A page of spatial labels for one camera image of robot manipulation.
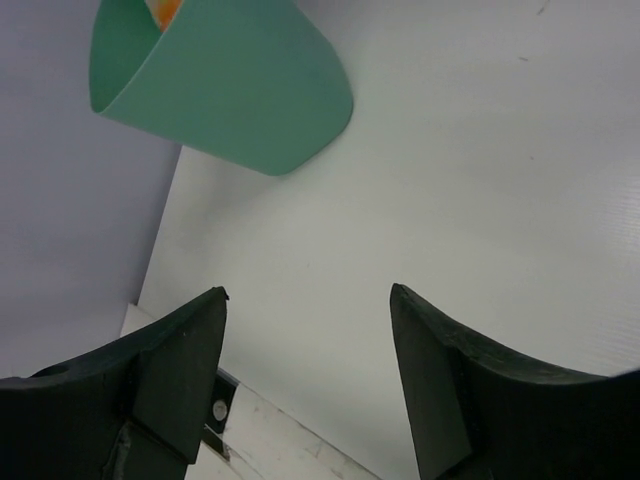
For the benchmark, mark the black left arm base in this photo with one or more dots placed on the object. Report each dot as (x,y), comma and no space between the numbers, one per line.
(221,401)

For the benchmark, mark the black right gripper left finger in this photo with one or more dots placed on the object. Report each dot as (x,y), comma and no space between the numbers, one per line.
(134,408)

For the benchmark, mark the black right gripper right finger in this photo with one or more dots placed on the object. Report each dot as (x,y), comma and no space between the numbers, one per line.
(480,410)

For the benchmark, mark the short orange juice bottle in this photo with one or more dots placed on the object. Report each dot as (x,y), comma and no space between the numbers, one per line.
(163,11)

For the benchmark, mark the green plastic bin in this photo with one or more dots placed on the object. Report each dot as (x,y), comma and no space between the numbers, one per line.
(251,82)

